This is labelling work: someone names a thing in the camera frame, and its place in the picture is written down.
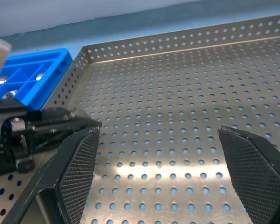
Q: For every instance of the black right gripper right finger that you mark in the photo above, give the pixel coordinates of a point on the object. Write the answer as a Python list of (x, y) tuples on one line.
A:
[(259, 177)]

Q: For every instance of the perforated metal tray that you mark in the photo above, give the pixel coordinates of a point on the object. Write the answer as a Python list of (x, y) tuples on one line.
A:
[(165, 105)]

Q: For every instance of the blue plastic compartment bin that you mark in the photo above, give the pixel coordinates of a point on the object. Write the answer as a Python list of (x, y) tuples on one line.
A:
[(56, 67)]

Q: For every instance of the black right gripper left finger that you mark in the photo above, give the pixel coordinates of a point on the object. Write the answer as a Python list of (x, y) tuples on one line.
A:
[(72, 177)]

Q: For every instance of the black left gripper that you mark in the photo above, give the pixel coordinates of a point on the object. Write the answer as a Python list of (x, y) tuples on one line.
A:
[(11, 140)]

